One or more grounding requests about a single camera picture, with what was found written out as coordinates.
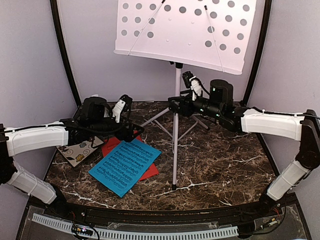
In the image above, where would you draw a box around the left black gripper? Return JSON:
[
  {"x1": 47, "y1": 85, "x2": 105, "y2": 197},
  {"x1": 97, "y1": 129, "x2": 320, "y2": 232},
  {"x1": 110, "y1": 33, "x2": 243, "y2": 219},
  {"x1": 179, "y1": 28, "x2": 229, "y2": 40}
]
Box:
[{"x1": 89, "y1": 115, "x2": 145, "y2": 143}]

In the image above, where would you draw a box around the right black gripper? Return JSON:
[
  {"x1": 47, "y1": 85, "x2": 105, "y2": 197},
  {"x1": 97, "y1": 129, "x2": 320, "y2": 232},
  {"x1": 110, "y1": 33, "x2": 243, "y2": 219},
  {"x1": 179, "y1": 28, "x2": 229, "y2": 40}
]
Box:
[{"x1": 168, "y1": 89, "x2": 223, "y2": 120}]

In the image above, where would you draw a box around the blue sheet music page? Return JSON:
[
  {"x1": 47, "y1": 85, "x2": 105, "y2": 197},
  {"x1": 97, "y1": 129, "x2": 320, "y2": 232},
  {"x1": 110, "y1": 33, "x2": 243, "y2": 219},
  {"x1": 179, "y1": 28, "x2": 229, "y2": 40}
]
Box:
[{"x1": 88, "y1": 139, "x2": 162, "y2": 198}]

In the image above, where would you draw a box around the white music stand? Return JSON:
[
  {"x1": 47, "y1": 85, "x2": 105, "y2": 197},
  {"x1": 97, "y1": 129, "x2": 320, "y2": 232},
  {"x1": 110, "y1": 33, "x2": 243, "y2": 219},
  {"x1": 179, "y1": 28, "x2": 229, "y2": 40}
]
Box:
[{"x1": 113, "y1": 0, "x2": 258, "y2": 191}]

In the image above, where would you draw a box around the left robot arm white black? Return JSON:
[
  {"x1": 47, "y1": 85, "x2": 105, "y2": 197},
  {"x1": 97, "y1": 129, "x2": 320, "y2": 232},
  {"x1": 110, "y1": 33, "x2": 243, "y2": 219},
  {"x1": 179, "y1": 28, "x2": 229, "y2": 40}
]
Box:
[{"x1": 0, "y1": 94, "x2": 144, "y2": 218}]

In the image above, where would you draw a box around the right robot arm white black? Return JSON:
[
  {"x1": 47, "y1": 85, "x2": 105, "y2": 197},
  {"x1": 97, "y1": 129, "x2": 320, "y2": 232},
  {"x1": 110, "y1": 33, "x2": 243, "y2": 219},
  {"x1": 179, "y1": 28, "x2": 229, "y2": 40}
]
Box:
[{"x1": 168, "y1": 77, "x2": 320, "y2": 217}]

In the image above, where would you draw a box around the red sheet music page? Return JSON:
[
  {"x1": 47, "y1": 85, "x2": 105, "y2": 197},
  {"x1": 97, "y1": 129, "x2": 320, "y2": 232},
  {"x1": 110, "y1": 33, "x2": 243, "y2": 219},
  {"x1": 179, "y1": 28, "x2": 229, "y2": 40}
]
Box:
[{"x1": 101, "y1": 137, "x2": 159, "y2": 182}]

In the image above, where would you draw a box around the floral square plate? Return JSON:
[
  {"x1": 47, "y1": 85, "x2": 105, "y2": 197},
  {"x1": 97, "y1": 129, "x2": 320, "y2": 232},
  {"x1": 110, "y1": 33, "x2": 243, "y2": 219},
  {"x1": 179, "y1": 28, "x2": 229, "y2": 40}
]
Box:
[{"x1": 56, "y1": 136, "x2": 104, "y2": 168}]

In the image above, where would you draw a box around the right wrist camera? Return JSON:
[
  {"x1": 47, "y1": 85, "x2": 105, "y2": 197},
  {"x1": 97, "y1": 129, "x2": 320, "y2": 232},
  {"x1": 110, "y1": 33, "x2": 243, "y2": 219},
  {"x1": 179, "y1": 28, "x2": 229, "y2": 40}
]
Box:
[{"x1": 182, "y1": 71, "x2": 204, "y2": 98}]

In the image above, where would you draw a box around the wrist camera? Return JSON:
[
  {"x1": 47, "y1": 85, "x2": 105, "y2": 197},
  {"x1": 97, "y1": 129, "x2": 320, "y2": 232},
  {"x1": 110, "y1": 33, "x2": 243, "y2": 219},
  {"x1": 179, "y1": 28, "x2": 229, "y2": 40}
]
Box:
[
  {"x1": 112, "y1": 94, "x2": 133, "y2": 124},
  {"x1": 182, "y1": 71, "x2": 204, "y2": 98}
]

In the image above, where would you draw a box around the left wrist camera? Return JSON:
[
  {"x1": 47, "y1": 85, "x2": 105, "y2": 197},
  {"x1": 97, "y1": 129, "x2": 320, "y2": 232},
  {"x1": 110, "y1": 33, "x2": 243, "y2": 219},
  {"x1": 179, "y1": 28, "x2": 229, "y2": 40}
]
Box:
[{"x1": 112, "y1": 94, "x2": 133, "y2": 124}]

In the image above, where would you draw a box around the grey cable duct strip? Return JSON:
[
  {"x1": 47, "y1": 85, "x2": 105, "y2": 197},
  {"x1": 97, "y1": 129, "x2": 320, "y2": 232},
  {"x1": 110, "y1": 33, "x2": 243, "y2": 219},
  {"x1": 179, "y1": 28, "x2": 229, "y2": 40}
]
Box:
[{"x1": 31, "y1": 213, "x2": 239, "y2": 240}]

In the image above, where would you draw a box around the right black frame post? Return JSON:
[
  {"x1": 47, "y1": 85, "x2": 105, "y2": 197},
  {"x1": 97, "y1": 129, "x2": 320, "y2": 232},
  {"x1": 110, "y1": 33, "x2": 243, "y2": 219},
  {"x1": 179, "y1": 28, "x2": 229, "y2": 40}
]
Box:
[{"x1": 240, "y1": 0, "x2": 272, "y2": 107}]

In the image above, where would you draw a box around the black frame post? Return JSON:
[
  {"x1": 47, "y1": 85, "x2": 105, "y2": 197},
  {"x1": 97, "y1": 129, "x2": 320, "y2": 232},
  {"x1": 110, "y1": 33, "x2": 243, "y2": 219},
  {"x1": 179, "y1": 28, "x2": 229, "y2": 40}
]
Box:
[
  {"x1": 240, "y1": 0, "x2": 272, "y2": 107},
  {"x1": 49, "y1": 0, "x2": 81, "y2": 107}
]

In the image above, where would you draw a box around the black front rail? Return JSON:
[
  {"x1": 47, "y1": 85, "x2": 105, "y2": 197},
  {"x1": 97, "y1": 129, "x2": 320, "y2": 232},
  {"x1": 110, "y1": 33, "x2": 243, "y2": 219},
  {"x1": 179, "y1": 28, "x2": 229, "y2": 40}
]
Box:
[{"x1": 45, "y1": 185, "x2": 278, "y2": 225}]

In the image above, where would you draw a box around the left black frame post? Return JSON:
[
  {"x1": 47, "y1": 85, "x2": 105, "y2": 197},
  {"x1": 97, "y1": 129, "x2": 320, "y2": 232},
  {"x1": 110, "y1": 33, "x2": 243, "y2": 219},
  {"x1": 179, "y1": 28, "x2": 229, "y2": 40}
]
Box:
[{"x1": 49, "y1": 0, "x2": 81, "y2": 107}]

